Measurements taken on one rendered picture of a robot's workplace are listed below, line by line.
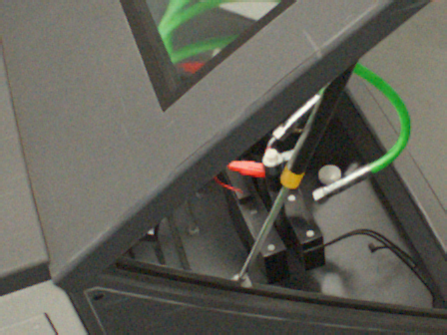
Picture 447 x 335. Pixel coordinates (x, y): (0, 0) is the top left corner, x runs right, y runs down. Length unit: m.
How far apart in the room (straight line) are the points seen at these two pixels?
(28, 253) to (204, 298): 0.21
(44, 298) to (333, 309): 0.37
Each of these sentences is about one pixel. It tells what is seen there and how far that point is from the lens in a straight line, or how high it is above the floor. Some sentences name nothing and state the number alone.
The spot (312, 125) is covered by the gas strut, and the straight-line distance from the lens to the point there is 0.91.
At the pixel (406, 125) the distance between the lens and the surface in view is 1.25.
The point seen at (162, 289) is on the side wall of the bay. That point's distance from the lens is 0.98.
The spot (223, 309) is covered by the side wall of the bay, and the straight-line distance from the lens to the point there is 1.04.
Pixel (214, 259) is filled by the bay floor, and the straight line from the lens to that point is 1.70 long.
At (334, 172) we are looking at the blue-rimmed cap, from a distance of 1.77.
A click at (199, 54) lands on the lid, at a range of 0.91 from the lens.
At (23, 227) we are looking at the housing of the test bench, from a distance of 0.93.
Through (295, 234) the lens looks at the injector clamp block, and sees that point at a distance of 1.53.
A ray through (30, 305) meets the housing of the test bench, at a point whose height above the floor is 1.44.
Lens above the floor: 2.18
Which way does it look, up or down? 48 degrees down
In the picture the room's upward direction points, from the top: 8 degrees counter-clockwise
